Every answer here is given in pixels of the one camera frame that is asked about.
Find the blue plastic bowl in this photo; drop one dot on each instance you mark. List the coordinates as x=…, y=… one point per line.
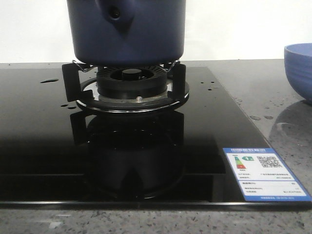
x=298, y=68

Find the black pot support grate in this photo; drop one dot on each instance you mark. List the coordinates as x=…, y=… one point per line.
x=86, y=94

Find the dark blue cooking pot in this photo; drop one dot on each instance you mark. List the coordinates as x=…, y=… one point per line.
x=127, y=32

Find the black round gas burner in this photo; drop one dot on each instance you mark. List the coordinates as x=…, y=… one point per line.
x=128, y=83

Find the black glass gas cooktop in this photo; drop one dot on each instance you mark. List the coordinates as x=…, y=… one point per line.
x=53, y=155

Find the blue white energy label sticker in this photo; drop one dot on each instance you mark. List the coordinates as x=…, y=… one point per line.
x=263, y=176

